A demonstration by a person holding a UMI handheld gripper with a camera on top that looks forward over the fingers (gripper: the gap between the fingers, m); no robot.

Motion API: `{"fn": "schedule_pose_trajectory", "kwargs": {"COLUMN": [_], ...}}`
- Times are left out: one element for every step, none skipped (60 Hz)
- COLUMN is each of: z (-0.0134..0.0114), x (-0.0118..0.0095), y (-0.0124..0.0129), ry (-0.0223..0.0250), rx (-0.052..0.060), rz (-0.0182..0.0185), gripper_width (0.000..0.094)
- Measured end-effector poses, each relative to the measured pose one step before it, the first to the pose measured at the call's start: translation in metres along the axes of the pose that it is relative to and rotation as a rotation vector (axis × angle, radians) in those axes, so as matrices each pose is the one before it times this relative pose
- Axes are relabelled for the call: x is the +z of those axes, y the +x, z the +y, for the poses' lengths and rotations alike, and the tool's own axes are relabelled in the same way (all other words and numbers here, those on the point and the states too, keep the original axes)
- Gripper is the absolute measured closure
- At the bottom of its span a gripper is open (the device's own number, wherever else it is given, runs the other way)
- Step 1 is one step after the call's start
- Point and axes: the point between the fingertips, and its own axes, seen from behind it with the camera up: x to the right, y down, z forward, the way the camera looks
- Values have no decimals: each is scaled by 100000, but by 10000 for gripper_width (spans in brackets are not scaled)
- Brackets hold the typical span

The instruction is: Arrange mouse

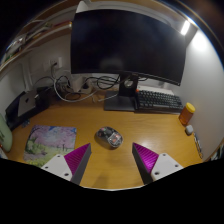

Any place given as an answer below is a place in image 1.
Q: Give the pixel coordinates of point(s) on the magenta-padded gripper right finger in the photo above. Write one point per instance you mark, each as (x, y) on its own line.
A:
(148, 160)

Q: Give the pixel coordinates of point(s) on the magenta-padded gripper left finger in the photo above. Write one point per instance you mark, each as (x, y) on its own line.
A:
(76, 160)

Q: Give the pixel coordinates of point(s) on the transparent computer mouse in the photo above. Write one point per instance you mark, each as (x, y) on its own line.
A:
(110, 136)

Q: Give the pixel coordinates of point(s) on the cherry blossom print mouse pad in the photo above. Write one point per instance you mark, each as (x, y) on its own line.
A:
(46, 143)

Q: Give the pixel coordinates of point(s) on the small white case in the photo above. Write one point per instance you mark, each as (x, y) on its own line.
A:
(189, 129)

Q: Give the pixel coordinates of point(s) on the ruler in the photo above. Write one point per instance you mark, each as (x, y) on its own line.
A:
(198, 146)

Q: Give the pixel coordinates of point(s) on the orange bottle with yellow cap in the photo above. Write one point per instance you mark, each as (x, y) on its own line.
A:
(186, 114)

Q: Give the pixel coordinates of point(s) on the black keyboard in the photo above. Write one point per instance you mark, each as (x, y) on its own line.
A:
(158, 100)

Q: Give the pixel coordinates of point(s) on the small grey flat piece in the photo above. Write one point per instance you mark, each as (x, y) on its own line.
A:
(25, 124)

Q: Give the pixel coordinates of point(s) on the white flat box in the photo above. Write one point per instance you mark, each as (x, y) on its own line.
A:
(156, 89)

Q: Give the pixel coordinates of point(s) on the white power strip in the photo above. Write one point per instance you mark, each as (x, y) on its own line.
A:
(77, 85)

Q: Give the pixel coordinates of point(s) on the silver mini computer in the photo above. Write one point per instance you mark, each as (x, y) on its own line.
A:
(26, 102)

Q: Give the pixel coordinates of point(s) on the black computer monitor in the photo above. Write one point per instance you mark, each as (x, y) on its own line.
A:
(126, 43)

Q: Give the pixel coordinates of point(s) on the wooden shelf unit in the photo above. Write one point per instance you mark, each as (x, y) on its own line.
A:
(36, 31)

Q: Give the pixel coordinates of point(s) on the white wall outlet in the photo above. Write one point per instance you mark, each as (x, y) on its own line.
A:
(53, 63)

